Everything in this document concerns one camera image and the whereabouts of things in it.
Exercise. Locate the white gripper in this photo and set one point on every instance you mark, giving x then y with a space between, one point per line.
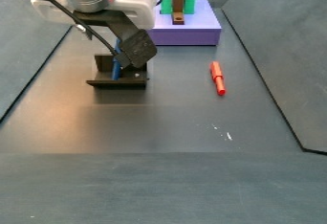
137 4

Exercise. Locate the blue peg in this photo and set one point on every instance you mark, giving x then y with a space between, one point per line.
117 66

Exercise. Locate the brown L-shaped bracket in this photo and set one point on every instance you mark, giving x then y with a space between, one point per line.
178 12

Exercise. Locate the black angle fixture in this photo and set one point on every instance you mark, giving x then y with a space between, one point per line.
133 77

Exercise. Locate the left green block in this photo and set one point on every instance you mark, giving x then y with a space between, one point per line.
168 7

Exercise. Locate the green block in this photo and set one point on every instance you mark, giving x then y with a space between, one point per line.
189 6
168 7

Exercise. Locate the right green block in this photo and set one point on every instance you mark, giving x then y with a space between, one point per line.
189 6

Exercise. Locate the purple base block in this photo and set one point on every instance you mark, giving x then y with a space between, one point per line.
201 30

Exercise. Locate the red peg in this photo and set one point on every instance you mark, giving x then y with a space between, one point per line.
217 73

